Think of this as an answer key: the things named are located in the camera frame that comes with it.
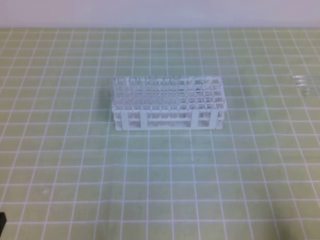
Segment white plastic test tube rack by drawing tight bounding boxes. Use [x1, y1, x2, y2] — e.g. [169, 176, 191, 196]
[112, 76, 227, 131]

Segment green checkered tablecloth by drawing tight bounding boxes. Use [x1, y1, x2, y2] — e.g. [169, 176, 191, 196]
[0, 28, 320, 240]

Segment clear test tubes at edge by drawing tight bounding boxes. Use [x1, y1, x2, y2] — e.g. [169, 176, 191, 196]
[292, 75, 320, 97]

